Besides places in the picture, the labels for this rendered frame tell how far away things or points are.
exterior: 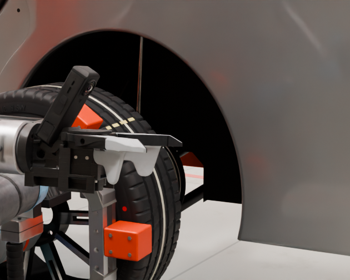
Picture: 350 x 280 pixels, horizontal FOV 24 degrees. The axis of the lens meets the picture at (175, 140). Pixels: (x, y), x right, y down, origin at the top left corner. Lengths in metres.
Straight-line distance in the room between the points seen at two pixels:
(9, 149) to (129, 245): 0.81
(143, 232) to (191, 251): 2.62
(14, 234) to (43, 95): 0.42
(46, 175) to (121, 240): 0.79
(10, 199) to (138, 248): 0.69
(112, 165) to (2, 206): 0.25
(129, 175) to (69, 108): 0.86
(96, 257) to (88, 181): 0.87
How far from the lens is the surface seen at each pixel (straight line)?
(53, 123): 1.09
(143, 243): 1.89
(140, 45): 2.59
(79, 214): 2.05
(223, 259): 4.38
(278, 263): 4.34
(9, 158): 1.11
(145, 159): 1.13
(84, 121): 1.86
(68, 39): 2.40
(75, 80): 1.08
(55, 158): 1.11
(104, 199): 1.89
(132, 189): 1.93
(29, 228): 1.78
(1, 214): 1.21
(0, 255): 1.94
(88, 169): 1.07
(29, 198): 1.28
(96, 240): 1.91
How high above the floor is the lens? 1.44
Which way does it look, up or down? 11 degrees down
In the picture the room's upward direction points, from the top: straight up
